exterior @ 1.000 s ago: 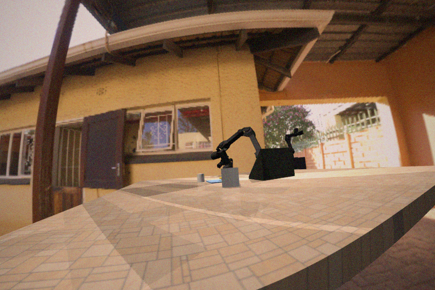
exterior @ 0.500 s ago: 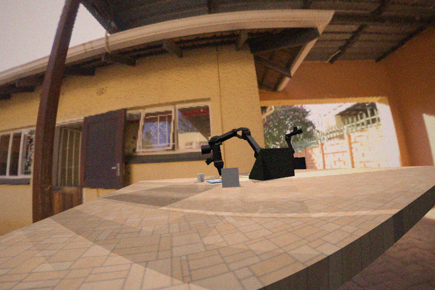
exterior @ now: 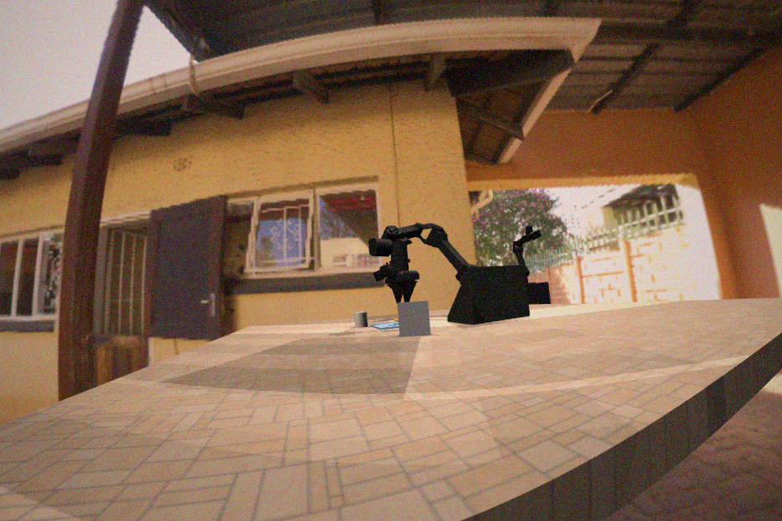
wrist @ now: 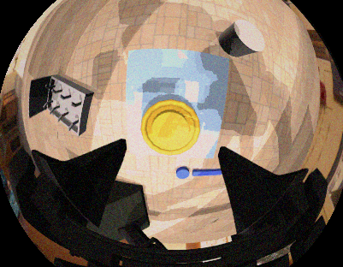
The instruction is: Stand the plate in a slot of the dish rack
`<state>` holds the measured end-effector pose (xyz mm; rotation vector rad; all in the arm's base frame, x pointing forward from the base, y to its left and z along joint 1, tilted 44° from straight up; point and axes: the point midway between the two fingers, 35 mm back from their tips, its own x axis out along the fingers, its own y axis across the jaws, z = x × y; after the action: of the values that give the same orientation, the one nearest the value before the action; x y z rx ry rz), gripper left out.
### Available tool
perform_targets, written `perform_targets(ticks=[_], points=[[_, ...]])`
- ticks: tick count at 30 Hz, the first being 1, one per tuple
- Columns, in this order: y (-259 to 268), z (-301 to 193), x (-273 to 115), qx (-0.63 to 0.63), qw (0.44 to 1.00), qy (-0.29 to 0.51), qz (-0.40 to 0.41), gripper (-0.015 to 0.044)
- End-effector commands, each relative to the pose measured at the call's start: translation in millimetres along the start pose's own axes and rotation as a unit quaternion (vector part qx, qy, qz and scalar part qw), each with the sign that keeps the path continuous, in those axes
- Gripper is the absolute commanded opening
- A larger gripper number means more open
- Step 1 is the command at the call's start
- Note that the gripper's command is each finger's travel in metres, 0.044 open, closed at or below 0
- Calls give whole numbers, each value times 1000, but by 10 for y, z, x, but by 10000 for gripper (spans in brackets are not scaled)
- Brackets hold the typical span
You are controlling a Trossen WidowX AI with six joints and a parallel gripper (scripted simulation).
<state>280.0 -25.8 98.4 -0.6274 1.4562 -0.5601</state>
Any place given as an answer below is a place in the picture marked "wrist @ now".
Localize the light blue mat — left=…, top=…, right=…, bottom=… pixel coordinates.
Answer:
left=126, top=48, right=229, bottom=158

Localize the yellow plate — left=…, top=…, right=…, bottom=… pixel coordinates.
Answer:
left=140, top=99, right=201, bottom=155

